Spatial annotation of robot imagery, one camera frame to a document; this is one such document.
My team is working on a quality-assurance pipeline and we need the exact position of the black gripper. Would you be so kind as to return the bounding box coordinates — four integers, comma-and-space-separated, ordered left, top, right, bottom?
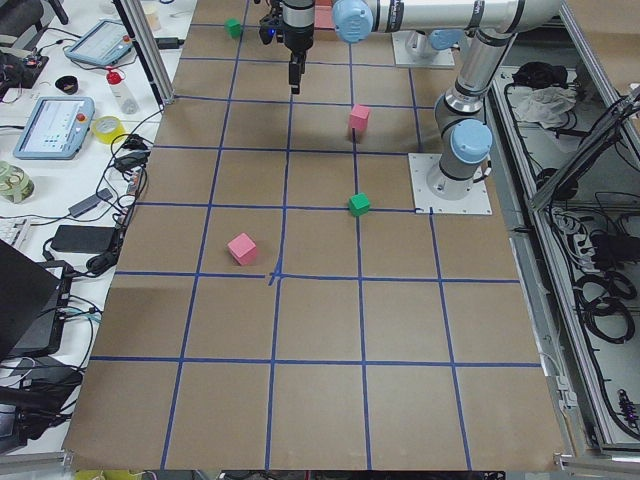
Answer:
283, 23, 314, 95

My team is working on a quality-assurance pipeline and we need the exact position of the green foam cube near arm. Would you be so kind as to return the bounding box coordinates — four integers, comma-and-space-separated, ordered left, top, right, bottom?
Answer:
348, 192, 371, 217

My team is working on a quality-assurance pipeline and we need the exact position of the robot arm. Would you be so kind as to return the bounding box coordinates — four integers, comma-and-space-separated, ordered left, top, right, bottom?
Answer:
260, 1, 561, 112
427, 28, 515, 200

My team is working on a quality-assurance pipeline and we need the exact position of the pink plastic bin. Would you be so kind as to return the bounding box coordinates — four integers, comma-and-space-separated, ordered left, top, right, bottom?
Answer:
314, 0, 334, 30

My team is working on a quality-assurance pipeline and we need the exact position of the green foam cube at edge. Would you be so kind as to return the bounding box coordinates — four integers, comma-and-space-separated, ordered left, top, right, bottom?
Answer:
224, 18, 243, 39

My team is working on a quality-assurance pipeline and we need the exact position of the pink foam cube centre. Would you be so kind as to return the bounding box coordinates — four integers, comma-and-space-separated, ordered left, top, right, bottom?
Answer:
348, 104, 371, 132

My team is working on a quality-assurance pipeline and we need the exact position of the pink foam cube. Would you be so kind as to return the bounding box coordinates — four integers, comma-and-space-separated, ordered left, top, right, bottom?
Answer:
348, 104, 371, 132
227, 232, 258, 266

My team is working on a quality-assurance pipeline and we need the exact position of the teach pendant upper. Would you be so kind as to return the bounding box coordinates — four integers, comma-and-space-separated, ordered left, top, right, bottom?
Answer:
64, 19, 133, 67

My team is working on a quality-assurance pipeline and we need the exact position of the teach pendant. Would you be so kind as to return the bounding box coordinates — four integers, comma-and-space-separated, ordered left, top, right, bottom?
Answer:
13, 97, 95, 160
64, 19, 133, 67

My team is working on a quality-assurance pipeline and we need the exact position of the pink foam cube far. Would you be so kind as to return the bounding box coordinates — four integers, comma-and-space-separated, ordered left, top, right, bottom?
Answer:
227, 232, 258, 266

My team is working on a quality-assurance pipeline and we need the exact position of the yellow tape roll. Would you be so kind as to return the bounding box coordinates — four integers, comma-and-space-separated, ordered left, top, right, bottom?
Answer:
91, 116, 126, 144

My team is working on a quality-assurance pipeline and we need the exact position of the black bowl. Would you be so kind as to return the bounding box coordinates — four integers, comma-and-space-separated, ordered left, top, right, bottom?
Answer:
54, 75, 79, 95

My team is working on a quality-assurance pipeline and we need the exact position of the teach pendant lower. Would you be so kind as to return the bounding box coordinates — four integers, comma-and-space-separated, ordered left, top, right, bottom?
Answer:
13, 97, 95, 160

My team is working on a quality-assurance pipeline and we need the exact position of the black power adapter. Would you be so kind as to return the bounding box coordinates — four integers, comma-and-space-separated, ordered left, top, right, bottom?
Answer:
51, 225, 116, 253

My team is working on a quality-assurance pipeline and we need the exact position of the black laptop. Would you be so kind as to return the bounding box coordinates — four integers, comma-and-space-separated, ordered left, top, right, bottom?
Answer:
1, 242, 72, 360

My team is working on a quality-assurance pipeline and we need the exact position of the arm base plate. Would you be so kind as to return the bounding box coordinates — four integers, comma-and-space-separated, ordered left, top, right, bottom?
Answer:
392, 29, 461, 69
408, 153, 492, 216

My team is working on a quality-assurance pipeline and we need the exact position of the aluminium frame post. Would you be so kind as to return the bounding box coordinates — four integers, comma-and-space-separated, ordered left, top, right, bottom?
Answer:
112, 0, 174, 109

